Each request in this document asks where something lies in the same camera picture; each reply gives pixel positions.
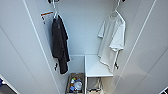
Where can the dark door hinge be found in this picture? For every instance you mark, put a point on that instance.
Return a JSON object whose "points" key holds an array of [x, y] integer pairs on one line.
{"points": [[116, 65], [56, 66]]}

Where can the white inner shelf unit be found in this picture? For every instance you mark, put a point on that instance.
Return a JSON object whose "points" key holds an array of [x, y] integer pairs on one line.
{"points": [[95, 66]]}

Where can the white clothes hanger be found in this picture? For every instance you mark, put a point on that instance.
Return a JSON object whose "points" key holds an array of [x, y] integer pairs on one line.
{"points": [[55, 14], [116, 11]]}

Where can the black t-shirt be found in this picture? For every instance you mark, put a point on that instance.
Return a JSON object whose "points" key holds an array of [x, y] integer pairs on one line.
{"points": [[60, 43]]}

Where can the white wardrobe carcass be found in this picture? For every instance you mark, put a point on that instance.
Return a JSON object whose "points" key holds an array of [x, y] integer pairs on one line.
{"points": [[83, 26]]}

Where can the blue cloth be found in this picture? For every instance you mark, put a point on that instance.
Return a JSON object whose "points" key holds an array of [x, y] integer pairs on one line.
{"points": [[1, 82]]}

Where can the black wardrobe hook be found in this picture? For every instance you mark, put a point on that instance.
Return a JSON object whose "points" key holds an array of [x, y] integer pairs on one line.
{"points": [[51, 1], [123, 1]]}

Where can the white t-shirt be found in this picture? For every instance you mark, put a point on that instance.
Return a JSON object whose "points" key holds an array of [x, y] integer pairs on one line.
{"points": [[111, 40]]}

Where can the orange warning sticker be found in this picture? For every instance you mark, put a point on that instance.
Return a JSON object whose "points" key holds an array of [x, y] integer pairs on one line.
{"points": [[46, 14]]}

